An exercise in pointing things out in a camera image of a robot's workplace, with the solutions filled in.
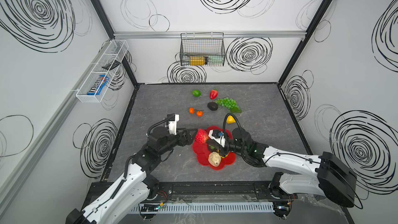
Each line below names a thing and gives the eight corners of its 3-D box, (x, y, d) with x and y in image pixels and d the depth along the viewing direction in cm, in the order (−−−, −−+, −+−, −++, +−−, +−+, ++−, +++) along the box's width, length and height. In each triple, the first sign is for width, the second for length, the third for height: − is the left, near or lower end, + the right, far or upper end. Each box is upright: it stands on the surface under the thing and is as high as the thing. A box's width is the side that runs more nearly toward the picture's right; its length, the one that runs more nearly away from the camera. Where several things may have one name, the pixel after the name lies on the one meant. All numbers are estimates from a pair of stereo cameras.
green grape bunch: (215, 104, 110) (216, 99, 106) (220, 98, 114) (221, 93, 109) (238, 116, 104) (240, 111, 99) (242, 109, 107) (244, 104, 103)
